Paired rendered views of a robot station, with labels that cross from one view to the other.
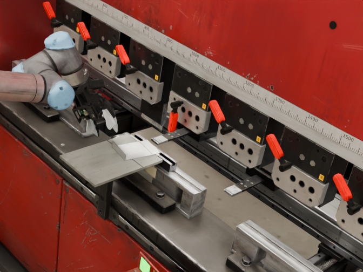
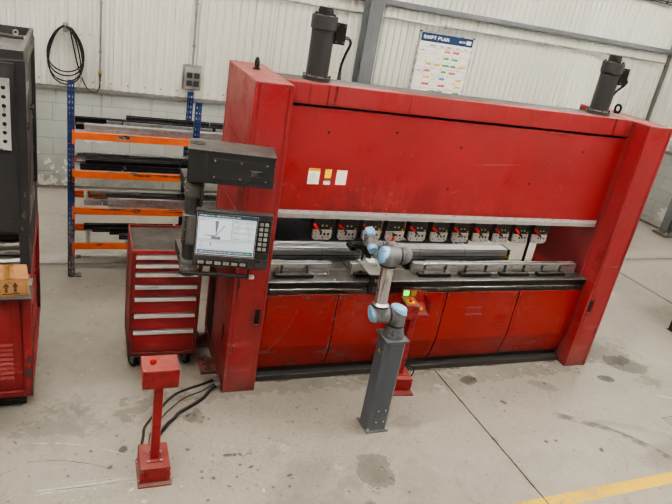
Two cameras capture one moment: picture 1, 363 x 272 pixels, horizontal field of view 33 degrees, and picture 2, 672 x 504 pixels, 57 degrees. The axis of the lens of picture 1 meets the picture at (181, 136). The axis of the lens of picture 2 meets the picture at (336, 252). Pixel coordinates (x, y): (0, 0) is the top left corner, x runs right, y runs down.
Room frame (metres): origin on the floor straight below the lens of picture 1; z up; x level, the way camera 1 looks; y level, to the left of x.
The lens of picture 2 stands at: (0.08, 4.28, 2.87)
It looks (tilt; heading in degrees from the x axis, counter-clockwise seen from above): 23 degrees down; 294
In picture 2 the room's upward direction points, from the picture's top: 10 degrees clockwise
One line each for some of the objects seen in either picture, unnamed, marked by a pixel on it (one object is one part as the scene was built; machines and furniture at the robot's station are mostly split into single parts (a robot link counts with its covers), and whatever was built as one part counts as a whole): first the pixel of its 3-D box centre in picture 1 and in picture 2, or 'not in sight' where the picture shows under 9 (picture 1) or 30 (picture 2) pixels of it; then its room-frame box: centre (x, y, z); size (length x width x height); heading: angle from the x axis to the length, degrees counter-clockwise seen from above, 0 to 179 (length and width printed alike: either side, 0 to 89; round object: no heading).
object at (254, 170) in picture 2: not in sight; (225, 215); (2.17, 1.38, 1.53); 0.51 x 0.25 x 0.85; 39
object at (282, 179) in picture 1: (310, 164); (437, 230); (1.33, -0.33, 1.26); 0.15 x 0.09 x 0.17; 48
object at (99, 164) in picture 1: (112, 158); (373, 267); (1.60, 0.20, 1.00); 0.26 x 0.18 x 0.01; 138
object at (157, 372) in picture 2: not in sight; (156, 417); (2.08, 1.98, 0.41); 0.25 x 0.20 x 0.83; 138
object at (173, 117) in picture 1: (175, 116); not in sight; (1.56, 0.03, 1.20); 0.04 x 0.02 x 0.10; 138
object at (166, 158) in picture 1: (152, 152); not in sight; (1.69, 0.08, 0.99); 0.20 x 0.03 x 0.03; 48
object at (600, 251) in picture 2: not in sight; (582, 237); (0.33, -1.72, 1.15); 0.85 x 0.25 x 2.30; 138
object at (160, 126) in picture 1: (153, 110); not in sight; (1.71, 0.10, 1.13); 0.10 x 0.02 x 0.10; 48
